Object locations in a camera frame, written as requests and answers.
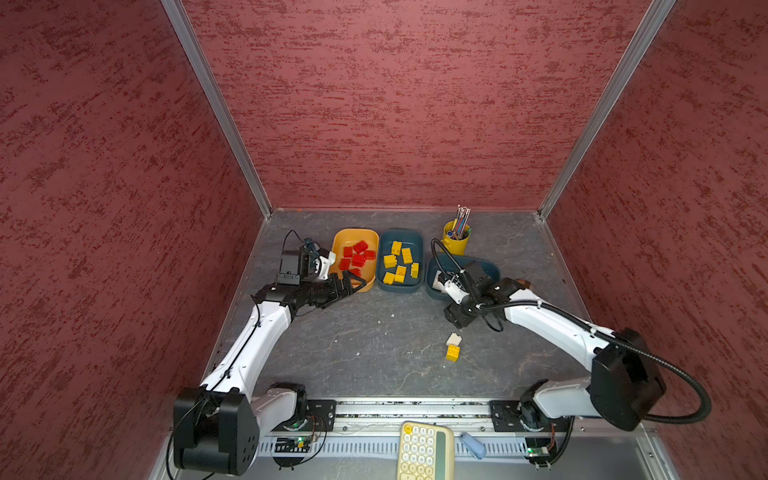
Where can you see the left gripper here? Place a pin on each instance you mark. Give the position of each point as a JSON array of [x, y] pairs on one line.
[[336, 292]]

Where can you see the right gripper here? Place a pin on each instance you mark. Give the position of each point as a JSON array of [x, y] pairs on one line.
[[456, 317]]

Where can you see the yellow rectangular bin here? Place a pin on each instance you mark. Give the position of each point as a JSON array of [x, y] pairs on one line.
[[348, 238]]

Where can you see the teal bin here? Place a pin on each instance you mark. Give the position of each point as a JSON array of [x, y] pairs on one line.
[[409, 239], [490, 269]]

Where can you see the white long lego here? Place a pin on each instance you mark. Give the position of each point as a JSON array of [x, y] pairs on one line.
[[439, 280]]

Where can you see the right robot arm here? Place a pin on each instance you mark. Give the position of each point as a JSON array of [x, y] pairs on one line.
[[624, 379]]

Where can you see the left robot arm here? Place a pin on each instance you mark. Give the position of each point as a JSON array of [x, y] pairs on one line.
[[218, 425]]

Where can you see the yellow pen cup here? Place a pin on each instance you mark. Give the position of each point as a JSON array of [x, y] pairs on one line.
[[455, 242]]

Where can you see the small teal bottle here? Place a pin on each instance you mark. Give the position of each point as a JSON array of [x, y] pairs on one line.
[[311, 246]]

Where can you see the pens in cup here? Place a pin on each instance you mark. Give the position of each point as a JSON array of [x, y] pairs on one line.
[[459, 225]]

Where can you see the blue eraser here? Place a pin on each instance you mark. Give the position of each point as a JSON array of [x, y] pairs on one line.
[[475, 447]]

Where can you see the right circuit board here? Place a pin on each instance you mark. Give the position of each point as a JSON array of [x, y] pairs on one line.
[[536, 447]]

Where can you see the circuit board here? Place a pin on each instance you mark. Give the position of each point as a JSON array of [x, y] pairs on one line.
[[536, 447], [295, 445]]

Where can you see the yellow green calculator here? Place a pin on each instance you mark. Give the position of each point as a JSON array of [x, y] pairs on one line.
[[425, 452]]

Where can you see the left circuit board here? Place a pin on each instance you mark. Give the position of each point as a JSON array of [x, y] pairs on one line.
[[295, 445]]

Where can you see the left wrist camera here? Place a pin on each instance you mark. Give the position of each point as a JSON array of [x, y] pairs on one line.
[[325, 259]]

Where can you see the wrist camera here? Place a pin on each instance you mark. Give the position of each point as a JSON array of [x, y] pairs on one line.
[[456, 291], [325, 259]]

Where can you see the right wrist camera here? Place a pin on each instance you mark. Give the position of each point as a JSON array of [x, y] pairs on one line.
[[456, 291]]

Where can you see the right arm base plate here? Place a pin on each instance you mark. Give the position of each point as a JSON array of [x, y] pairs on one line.
[[506, 418]]

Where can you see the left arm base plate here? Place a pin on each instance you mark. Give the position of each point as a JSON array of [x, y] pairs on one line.
[[320, 416]]

